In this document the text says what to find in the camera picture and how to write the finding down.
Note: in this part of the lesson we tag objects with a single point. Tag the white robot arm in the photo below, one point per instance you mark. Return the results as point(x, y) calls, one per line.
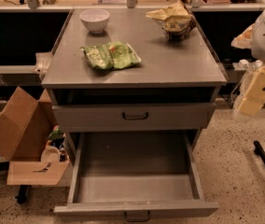
point(252, 38)

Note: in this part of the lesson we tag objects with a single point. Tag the grey drawer cabinet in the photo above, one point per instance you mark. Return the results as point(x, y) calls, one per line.
point(169, 73)

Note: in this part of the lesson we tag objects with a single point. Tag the white bowl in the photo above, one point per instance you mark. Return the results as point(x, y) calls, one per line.
point(95, 20)

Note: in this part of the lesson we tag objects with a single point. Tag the green packet in box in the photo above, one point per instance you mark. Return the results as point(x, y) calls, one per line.
point(56, 133)

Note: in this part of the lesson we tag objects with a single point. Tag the grey drawer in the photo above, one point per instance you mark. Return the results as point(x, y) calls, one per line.
point(136, 177)
point(133, 117)

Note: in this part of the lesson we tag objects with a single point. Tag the grey top drawer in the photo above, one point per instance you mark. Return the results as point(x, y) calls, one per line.
point(133, 117)

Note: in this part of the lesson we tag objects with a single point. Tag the white cup in box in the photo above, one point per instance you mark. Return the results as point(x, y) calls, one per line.
point(50, 154)

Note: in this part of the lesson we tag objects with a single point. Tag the yellow brown chip bag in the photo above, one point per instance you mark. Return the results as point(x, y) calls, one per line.
point(175, 20)

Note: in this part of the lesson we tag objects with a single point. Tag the open cardboard box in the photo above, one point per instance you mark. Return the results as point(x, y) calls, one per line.
point(25, 124)

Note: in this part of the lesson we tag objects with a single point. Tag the green chip bag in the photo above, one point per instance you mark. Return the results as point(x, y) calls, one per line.
point(111, 56)

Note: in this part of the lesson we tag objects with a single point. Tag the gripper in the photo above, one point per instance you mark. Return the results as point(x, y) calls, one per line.
point(254, 98)

